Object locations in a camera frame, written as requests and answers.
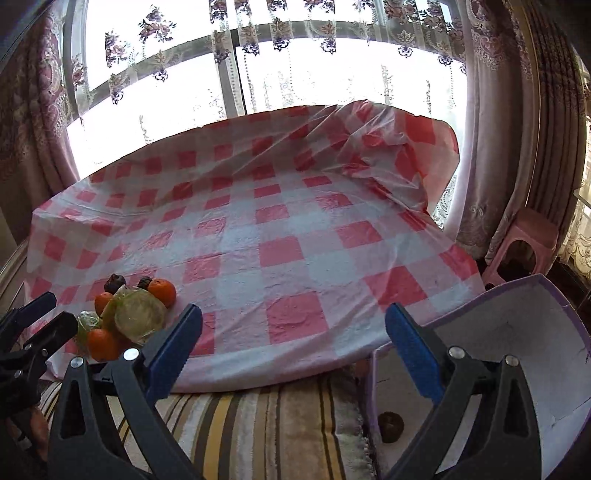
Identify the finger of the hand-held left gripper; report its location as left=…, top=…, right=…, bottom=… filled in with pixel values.
left=0, top=292, right=58, bottom=334
left=22, top=312, right=79, bottom=366

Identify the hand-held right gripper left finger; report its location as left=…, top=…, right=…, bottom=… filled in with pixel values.
left=48, top=302, right=204, bottom=480

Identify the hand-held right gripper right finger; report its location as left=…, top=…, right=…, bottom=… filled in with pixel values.
left=385, top=302, right=543, bottom=480

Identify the small green pastry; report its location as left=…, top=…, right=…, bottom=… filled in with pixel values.
left=76, top=311, right=103, bottom=352

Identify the round green pastry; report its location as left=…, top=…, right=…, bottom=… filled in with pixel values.
left=113, top=286, right=168, bottom=345

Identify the purple box with white inside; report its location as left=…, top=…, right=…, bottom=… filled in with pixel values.
left=367, top=273, right=591, bottom=480

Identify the person's left hand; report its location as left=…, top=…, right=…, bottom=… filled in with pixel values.
left=16, top=405, right=51, bottom=464

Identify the striped rug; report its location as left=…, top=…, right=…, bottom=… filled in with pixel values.
left=39, top=369, right=385, bottom=480

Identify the pink plastic stool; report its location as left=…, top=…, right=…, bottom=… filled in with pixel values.
left=480, top=208, right=560, bottom=289

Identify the red checked plastic tablecloth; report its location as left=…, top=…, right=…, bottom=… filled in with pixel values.
left=23, top=100, right=486, bottom=394

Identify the patterned brown curtain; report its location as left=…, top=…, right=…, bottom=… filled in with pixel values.
left=455, top=0, right=591, bottom=261
left=0, top=0, right=89, bottom=245

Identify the sheer floral lace curtain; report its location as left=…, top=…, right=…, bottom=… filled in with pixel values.
left=69, top=0, right=468, bottom=232

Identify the grey window frame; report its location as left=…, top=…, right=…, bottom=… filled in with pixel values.
left=65, top=21, right=462, bottom=123

